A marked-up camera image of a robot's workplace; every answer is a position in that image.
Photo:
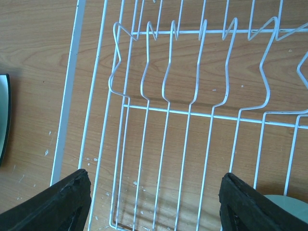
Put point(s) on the square black-rimmed plate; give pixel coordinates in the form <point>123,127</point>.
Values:
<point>5,112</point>

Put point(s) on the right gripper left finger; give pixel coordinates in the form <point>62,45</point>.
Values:
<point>63,206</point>

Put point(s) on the green ceramic bowl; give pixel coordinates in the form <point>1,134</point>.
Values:
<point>291,205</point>

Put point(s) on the white wire dish rack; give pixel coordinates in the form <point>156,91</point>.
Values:
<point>163,97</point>

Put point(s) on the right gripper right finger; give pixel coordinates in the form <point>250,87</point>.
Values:
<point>242,208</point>

